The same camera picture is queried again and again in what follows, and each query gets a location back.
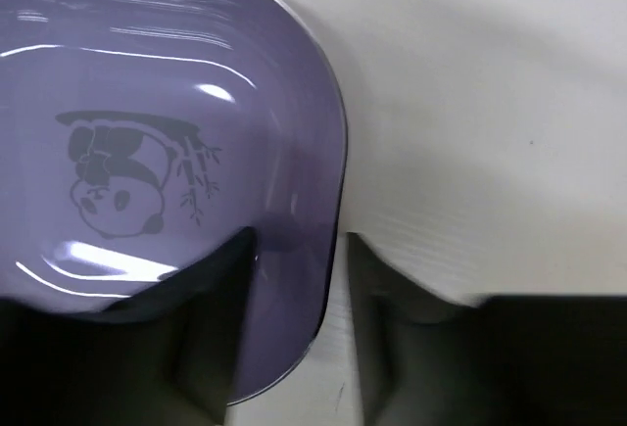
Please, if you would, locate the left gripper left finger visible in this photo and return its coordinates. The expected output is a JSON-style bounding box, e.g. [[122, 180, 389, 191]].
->
[[1, 227, 257, 425]]

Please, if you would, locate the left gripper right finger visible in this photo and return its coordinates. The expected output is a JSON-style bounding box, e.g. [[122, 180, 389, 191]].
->
[[347, 233, 626, 425]]

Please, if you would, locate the lavender plate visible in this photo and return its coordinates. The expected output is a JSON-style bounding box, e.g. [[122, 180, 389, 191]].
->
[[1, 0, 347, 402]]

